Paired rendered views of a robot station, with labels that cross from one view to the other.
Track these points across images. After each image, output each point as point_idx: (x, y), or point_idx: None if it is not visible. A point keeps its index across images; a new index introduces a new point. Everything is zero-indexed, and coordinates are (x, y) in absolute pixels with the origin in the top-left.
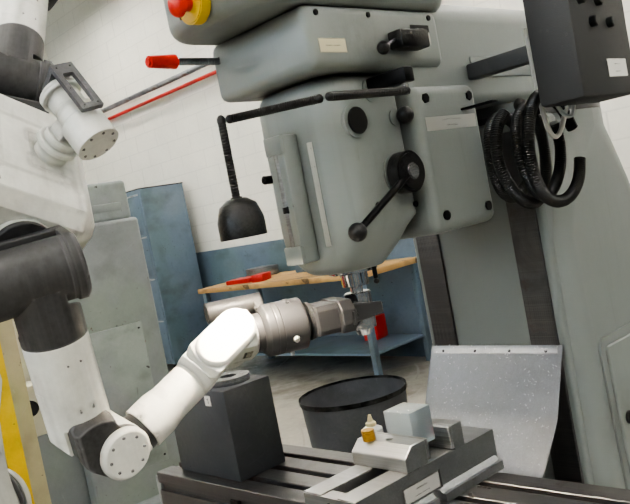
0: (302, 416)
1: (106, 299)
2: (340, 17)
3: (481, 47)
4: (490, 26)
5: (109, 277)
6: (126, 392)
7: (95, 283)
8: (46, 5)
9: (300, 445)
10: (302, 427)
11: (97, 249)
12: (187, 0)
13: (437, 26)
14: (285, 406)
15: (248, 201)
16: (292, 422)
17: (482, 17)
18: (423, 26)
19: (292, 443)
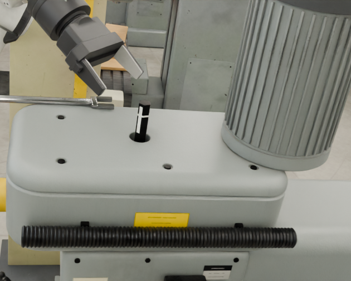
0: None
1: (215, 39)
2: (109, 262)
3: (313, 274)
4: (341, 257)
5: (224, 24)
6: (203, 105)
7: (211, 25)
8: None
9: (328, 177)
10: (345, 159)
11: (223, 0)
12: None
13: (253, 260)
14: None
15: None
16: (344, 149)
17: (334, 250)
18: (224, 266)
19: (326, 170)
